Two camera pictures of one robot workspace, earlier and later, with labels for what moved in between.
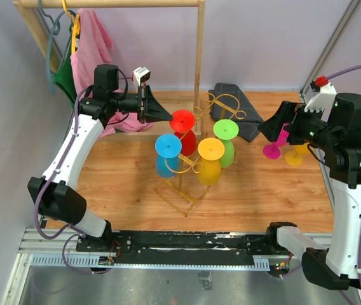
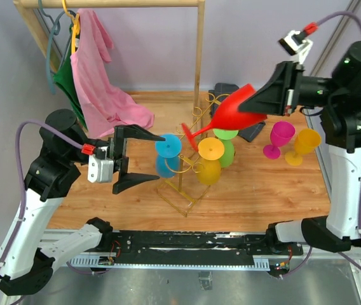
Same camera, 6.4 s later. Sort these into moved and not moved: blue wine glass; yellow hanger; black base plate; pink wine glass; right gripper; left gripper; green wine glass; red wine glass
Moved: right gripper; left gripper; red wine glass
Not moved: black base plate; blue wine glass; yellow hanger; green wine glass; pink wine glass
